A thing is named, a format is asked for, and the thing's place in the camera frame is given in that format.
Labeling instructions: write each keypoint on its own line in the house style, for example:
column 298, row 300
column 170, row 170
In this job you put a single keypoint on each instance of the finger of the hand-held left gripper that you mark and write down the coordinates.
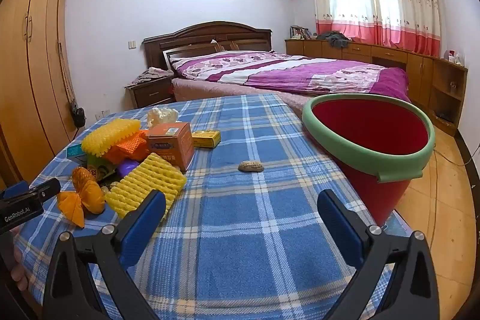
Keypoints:
column 41, row 189

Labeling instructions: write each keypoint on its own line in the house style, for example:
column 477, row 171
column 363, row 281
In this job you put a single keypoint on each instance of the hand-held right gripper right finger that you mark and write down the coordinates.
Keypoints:
column 339, row 226

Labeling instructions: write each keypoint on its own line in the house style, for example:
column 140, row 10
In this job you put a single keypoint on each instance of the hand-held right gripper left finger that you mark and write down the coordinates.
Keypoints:
column 144, row 226

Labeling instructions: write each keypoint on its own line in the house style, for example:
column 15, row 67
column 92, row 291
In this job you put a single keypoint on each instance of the orange plastic bag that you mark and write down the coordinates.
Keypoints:
column 90, row 198

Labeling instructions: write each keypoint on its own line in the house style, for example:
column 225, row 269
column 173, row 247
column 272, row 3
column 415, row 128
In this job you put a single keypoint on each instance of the orange foam fruit net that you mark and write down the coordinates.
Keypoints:
column 129, row 149

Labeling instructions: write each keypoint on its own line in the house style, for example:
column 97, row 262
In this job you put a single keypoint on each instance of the red bucket with green rim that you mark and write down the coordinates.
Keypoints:
column 367, row 128

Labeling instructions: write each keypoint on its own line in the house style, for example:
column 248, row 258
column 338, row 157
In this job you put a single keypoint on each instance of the person's left hand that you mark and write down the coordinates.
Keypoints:
column 19, row 267

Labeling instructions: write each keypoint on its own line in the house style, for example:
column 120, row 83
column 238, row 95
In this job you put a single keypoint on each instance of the yellow foam fruit net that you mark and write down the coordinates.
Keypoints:
column 150, row 177
column 108, row 136

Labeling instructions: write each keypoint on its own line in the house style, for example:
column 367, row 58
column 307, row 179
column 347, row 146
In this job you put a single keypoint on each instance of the purple plastic wrapper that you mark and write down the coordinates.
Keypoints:
column 129, row 168

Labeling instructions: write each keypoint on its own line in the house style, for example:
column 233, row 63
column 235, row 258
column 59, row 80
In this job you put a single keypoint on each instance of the colourful snack packet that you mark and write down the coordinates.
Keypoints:
column 99, row 166

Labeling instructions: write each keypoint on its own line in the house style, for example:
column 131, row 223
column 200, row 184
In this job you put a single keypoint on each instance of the orange cardboard box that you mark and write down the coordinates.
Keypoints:
column 168, row 147

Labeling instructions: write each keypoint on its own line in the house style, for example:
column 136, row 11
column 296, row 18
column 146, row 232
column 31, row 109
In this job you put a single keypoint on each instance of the small black hanging bag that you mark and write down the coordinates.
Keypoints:
column 78, row 115

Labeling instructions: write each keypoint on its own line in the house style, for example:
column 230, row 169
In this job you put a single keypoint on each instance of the blue plaid tablecloth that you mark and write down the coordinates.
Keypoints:
column 232, row 222

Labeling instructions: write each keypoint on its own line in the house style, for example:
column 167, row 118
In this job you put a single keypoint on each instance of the small yellow cardboard box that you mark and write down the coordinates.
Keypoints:
column 206, row 140

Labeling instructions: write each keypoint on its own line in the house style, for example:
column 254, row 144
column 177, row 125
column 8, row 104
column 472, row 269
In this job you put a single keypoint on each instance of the empty peanut shell half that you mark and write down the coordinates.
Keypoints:
column 250, row 166

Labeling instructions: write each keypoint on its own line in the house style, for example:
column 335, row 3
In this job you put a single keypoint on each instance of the crumpled clear plastic wrap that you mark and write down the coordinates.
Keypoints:
column 161, row 116

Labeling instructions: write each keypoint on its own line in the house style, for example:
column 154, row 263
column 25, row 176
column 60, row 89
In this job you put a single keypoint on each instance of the tall wooden wardrobe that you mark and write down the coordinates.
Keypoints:
column 33, row 61

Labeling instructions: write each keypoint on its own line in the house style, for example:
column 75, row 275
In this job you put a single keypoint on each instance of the dark wooden nightstand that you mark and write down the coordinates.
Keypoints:
column 150, row 93

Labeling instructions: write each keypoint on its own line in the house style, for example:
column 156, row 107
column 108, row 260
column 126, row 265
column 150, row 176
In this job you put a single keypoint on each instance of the pinkish brown bedspread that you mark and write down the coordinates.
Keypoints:
column 210, row 89

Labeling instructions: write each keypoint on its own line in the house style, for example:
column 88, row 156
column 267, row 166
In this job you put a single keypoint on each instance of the crumpled floral cloth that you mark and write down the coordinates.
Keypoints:
column 150, row 74

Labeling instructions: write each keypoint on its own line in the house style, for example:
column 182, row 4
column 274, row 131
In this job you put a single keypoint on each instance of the purple floral quilt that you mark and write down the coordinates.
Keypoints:
column 300, row 74

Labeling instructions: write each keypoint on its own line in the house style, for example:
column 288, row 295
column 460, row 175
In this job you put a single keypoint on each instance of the long low wooden cabinet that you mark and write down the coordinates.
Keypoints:
column 416, row 69

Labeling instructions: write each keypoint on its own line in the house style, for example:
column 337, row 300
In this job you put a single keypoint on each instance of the pink floral pillow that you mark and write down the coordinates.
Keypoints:
column 221, row 59

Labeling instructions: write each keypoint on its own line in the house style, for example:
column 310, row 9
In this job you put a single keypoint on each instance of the grey clothes pile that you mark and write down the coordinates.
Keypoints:
column 335, row 39

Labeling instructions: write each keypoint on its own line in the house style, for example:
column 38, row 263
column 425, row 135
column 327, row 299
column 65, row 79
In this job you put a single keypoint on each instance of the row of books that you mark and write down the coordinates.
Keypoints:
column 300, row 32

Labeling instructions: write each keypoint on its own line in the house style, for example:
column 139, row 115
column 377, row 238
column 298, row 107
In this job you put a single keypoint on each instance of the dark wooden bed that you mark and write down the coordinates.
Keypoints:
column 210, row 35

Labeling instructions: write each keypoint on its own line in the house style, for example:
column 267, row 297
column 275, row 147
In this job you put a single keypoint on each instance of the small toiletry jars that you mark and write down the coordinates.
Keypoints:
column 453, row 57

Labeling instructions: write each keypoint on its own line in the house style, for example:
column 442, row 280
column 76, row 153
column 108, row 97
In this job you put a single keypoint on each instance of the cream and pink curtains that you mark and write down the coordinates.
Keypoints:
column 375, row 5

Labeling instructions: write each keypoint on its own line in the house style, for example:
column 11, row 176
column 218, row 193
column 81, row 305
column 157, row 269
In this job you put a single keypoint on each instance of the wall light switch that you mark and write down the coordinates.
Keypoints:
column 132, row 45

